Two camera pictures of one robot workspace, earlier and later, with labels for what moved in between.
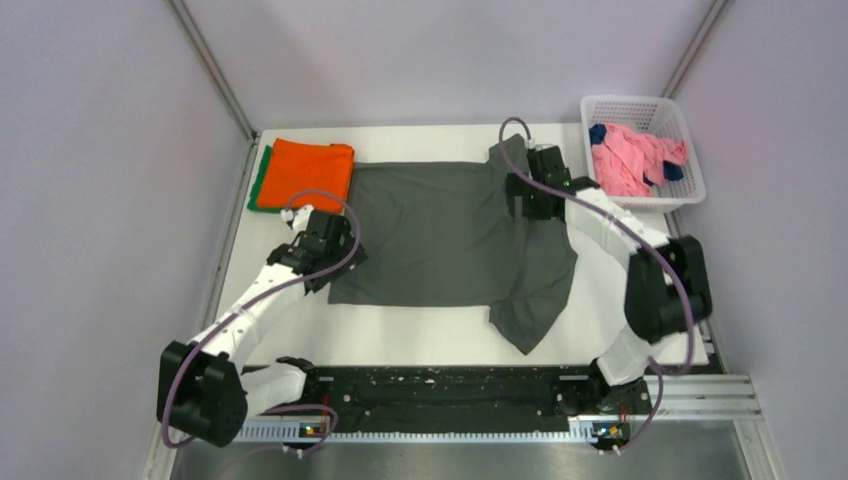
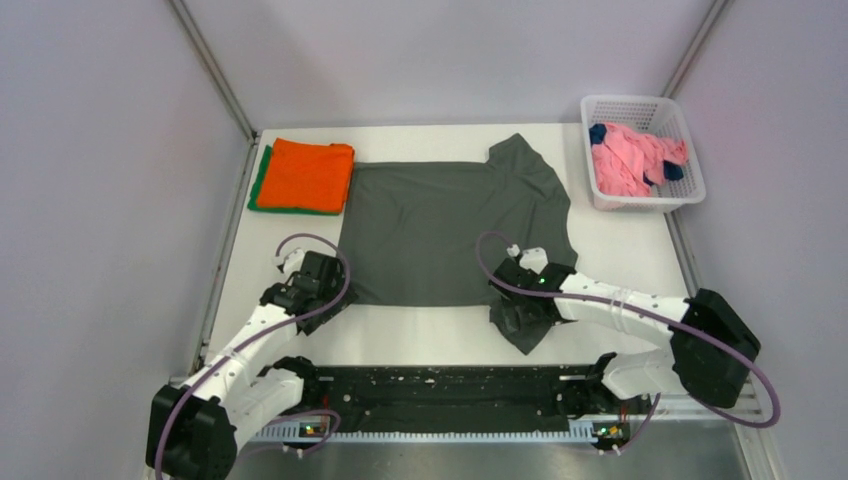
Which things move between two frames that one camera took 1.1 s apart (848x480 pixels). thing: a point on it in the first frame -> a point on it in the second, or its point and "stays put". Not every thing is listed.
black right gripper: x=518 y=186 -> x=557 y=321
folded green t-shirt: x=255 y=190 stays put
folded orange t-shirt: x=302 y=173 stays put
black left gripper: x=359 y=258 -> x=349 y=296
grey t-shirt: x=443 y=234 stays put
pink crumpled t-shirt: x=623 y=159 stays put
